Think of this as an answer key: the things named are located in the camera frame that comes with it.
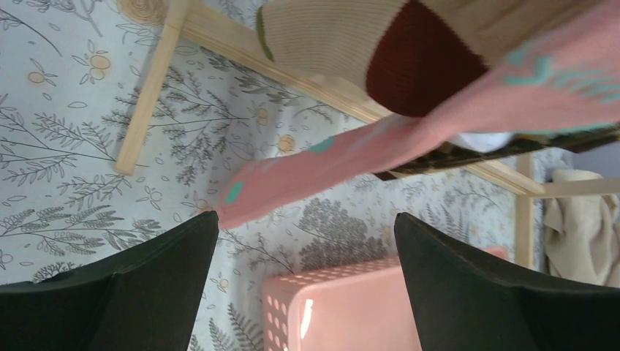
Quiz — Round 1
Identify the pink patterned sock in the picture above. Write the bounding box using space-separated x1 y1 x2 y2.
217 1 619 229

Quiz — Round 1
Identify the wooden rack frame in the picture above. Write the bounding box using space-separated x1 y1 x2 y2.
114 1 619 268

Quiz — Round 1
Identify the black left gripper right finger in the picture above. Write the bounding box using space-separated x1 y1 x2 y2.
394 213 619 351

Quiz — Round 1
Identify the beige cloth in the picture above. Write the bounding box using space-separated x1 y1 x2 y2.
543 195 619 288

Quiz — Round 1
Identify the beige striped maroon sock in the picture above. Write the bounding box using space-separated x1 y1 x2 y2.
256 0 594 117

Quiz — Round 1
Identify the pink basket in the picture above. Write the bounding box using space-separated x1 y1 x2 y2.
262 246 510 351

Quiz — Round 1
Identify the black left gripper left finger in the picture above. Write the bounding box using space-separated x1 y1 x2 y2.
1 211 219 350

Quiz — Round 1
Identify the brown yellow argyle sock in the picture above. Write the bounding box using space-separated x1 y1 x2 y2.
375 123 619 181

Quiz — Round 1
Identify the floral table mat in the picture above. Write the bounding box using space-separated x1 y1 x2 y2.
1 1 515 350

